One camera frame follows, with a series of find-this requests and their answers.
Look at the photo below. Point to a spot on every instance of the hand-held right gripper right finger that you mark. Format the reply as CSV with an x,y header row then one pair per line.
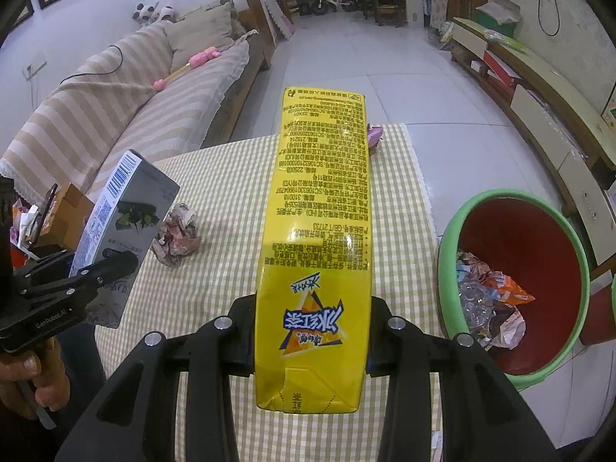
x,y
380,346

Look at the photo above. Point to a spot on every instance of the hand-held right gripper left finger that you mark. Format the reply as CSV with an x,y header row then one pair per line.
x,y
240,341

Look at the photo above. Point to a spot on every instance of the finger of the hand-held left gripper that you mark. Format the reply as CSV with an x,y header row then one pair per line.
x,y
45,264
110,269

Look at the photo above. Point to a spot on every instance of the grey milk carton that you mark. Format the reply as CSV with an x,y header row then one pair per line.
x,y
130,197

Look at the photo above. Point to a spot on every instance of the clear crushed plastic bottle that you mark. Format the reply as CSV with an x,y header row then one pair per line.
x,y
476,308

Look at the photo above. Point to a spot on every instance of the yellow drink carton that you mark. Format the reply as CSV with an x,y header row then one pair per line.
x,y
317,211

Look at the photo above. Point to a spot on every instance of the large green-rimmed red bin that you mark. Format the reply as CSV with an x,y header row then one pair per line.
x,y
544,250

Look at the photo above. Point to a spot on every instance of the person's left hand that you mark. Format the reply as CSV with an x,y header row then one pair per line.
x,y
24,370

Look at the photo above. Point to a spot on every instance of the brown cardboard box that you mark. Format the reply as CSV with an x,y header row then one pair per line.
x,y
72,211

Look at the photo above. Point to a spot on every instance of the crumpled printed paper ball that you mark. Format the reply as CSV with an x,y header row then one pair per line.
x,y
175,238

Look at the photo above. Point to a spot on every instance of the yellow checked tablecloth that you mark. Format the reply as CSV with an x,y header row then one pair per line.
x,y
231,231

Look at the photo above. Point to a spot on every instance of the crumpled white wrapper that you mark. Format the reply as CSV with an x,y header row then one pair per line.
x,y
507,329

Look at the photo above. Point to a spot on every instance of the orange snack wrapper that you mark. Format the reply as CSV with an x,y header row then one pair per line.
x,y
507,288

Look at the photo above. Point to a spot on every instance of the striped beige sofa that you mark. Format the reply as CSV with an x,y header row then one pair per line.
x,y
120,86

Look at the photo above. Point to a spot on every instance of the pink foil wrapper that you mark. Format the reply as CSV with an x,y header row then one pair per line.
x,y
375,137

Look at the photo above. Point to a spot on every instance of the small green-rimmed red bin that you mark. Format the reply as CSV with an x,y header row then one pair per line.
x,y
599,313

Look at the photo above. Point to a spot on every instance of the pink toy back scratcher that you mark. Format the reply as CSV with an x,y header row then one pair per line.
x,y
199,60

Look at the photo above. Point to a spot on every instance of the beige pillow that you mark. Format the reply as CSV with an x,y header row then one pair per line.
x,y
199,33

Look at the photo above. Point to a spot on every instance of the small framed picture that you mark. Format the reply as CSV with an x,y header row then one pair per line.
x,y
23,13

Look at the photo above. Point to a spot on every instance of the white plush toys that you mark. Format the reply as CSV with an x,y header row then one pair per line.
x,y
151,13

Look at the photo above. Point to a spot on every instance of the red flat box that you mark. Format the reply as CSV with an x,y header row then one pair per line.
x,y
500,67

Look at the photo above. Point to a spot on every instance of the wooden cream tv cabinet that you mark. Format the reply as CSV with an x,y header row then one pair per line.
x,y
544,86

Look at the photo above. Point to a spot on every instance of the long green yellow packet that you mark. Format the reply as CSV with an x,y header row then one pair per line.
x,y
507,41

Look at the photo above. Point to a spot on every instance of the wooden chair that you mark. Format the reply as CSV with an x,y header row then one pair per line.
x,y
390,14

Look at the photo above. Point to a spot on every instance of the white balance bike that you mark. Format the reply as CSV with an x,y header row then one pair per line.
x,y
327,2

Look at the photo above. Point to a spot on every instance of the green box with white paper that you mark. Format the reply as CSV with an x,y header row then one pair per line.
x,y
500,12

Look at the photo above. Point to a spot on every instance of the white wall socket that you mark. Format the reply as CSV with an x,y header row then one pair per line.
x,y
35,70

